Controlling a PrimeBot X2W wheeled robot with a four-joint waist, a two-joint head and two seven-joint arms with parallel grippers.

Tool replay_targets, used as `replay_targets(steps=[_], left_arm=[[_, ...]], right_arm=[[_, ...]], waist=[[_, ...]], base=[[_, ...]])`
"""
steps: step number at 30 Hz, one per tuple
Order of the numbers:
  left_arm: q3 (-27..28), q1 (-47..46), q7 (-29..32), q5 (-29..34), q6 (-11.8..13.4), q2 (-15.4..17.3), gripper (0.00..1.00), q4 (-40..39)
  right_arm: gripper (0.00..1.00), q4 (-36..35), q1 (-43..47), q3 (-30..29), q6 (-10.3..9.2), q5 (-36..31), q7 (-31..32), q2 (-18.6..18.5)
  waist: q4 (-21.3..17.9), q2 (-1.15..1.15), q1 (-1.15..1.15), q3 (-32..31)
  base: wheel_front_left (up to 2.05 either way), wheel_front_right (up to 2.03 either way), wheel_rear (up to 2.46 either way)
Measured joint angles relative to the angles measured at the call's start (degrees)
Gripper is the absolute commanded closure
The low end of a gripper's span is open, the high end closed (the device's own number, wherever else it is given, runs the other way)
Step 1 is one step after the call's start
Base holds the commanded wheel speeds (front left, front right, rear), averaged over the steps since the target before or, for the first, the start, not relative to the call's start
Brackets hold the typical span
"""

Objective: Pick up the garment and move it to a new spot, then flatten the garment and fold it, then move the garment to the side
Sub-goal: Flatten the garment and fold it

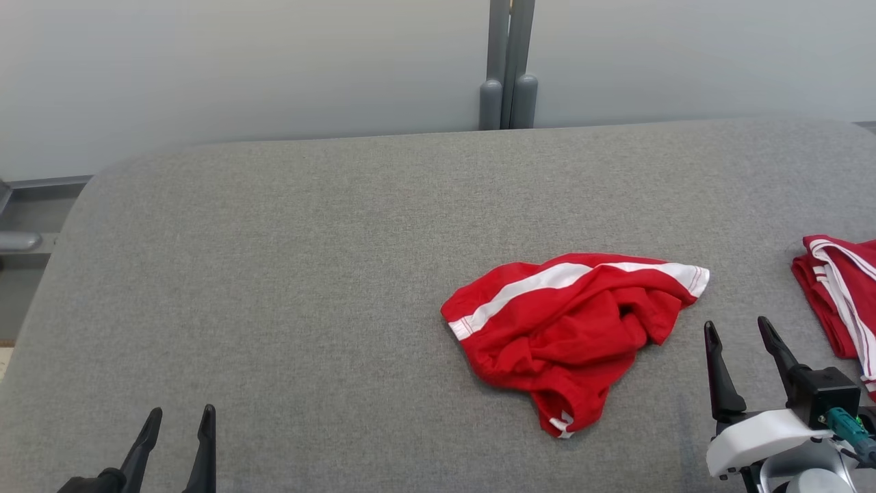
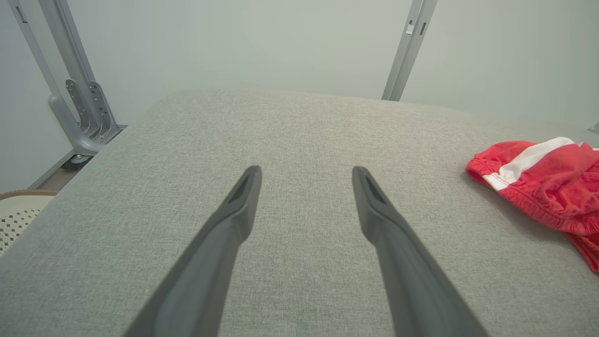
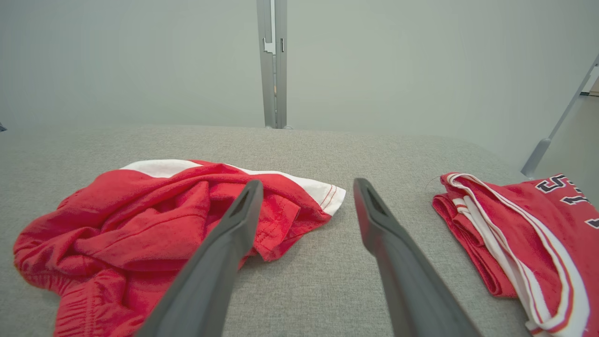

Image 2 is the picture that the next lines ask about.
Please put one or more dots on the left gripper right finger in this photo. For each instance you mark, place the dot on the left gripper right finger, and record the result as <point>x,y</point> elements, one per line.
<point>412,271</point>

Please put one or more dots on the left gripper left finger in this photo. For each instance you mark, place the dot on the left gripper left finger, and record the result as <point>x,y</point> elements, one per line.
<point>210,262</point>

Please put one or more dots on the white perforated laundry basket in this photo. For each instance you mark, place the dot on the white perforated laundry basket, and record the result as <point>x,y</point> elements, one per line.
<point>18,215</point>

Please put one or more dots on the grey curved metal tube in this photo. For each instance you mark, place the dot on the grey curved metal tube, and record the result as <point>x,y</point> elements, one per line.
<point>61,119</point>

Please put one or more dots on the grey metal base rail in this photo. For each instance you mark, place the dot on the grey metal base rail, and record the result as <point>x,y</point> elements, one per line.
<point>49,172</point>

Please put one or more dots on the grey double metal post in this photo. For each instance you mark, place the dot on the grey double metal post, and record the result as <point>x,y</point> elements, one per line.
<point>407,51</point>

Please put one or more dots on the grey post with brackets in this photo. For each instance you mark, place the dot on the grey post with brackets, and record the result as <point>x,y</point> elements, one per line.
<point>70,47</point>

